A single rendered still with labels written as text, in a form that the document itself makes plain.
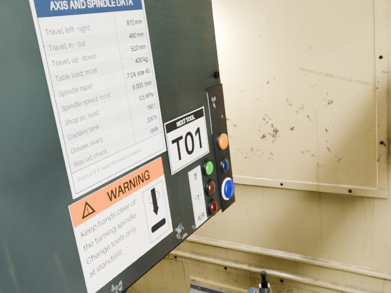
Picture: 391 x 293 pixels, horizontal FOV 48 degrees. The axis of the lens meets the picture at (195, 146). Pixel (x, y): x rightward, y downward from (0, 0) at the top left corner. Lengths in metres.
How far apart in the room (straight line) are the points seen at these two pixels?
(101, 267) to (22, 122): 0.18
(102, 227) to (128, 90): 0.16
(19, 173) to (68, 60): 0.12
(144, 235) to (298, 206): 1.01
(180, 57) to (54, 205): 0.27
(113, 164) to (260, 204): 1.11
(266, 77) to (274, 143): 0.22
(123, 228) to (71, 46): 0.21
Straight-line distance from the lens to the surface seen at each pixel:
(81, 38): 0.47
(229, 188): 0.70
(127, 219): 0.52
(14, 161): 0.41
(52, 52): 0.44
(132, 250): 0.54
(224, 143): 0.68
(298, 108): 1.39
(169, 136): 0.57
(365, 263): 1.54
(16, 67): 0.42
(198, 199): 0.64
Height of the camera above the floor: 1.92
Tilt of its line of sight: 16 degrees down
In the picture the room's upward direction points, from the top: 8 degrees counter-clockwise
